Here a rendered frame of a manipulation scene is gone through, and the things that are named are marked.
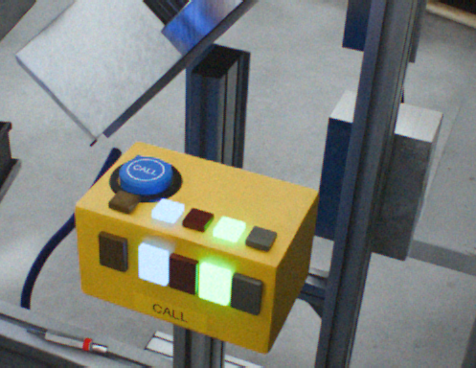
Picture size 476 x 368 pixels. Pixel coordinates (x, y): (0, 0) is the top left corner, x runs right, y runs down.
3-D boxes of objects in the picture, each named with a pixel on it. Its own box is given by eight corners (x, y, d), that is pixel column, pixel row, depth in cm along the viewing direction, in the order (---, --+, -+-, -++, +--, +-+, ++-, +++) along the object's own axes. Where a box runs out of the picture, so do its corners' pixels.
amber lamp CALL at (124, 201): (141, 201, 60) (141, 195, 60) (129, 215, 59) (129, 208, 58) (119, 195, 61) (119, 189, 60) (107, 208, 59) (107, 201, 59)
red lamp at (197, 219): (215, 219, 59) (215, 213, 59) (204, 234, 58) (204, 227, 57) (192, 213, 59) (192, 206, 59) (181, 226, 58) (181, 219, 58)
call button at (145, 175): (180, 179, 64) (181, 161, 63) (157, 207, 61) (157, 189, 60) (135, 166, 65) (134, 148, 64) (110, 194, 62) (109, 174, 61)
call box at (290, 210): (307, 287, 69) (322, 186, 63) (266, 372, 61) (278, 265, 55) (138, 236, 73) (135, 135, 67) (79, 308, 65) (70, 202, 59)
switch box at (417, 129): (404, 263, 126) (432, 142, 113) (311, 236, 130) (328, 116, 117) (417, 229, 132) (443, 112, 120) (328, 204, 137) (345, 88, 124)
